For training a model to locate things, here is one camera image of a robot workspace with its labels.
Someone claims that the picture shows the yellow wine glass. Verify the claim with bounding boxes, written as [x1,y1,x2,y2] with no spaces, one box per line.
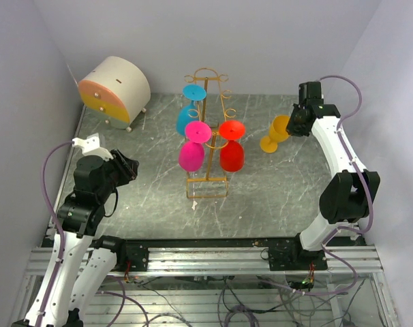
[260,115,290,153]

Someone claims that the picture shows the red wine glass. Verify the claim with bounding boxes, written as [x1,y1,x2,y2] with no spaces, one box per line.
[219,120,245,172]

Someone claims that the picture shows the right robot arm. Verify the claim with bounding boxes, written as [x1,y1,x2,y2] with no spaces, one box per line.
[286,80,380,270]

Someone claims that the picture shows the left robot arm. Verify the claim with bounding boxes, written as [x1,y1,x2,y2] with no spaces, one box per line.
[13,149,139,326]

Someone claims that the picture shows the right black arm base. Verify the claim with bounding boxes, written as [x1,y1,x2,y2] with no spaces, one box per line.
[260,234,328,271]

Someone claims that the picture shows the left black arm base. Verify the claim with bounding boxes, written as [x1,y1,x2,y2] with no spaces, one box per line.
[91,236,149,272]

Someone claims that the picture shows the pink wine glass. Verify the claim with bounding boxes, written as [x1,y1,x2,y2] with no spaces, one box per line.
[179,121,212,172]

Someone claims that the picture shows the blue wine glass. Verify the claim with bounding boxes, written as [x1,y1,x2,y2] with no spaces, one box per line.
[176,84,207,137]

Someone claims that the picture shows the round white mini drawer cabinet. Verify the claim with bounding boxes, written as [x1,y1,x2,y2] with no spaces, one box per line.
[78,56,151,132]

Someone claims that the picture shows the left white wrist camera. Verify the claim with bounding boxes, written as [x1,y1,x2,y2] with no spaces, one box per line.
[72,133,113,161]

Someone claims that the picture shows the gold wire wine glass rack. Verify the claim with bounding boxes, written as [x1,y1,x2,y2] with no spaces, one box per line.
[185,67,236,199]

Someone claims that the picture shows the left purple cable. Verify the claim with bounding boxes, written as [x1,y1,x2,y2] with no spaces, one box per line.
[39,141,74,321]

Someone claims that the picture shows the aluminium mounting rail frame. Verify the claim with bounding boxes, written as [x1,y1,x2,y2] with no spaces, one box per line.
[13,232,399,326]

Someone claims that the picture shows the loose cables under frame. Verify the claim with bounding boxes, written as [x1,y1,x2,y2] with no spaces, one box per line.
[100,272,364,327]

